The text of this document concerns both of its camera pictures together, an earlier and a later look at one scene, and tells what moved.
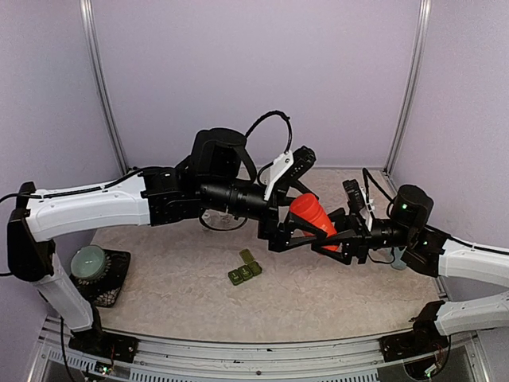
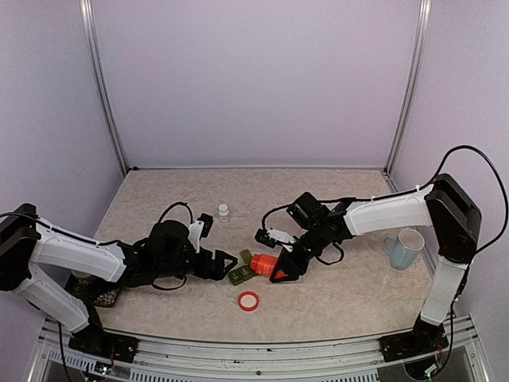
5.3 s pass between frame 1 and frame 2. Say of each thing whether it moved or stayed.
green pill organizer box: stayed
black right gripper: moved
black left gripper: moved
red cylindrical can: moved
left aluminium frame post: stayed
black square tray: stayed
